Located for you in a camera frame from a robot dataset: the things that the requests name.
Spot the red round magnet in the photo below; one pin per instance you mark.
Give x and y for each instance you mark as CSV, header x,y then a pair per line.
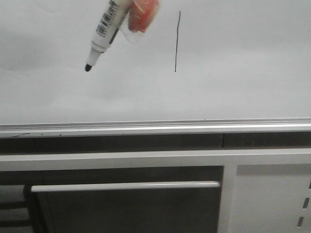
x,y
139,18

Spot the white whiteboard marker pen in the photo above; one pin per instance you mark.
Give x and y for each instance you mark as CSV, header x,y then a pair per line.
x,y
110,22

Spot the white whiteboard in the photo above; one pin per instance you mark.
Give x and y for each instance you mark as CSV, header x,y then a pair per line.
x,y
199,60

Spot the grey chair backrest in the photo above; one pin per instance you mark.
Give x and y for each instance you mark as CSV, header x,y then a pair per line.
x,y
153,207

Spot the white desk frame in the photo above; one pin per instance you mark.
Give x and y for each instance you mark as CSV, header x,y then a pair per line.
x,y
264,191

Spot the aluminium whiteboard tray rail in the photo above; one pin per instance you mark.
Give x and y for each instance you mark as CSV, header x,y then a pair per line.
x,y
86,129

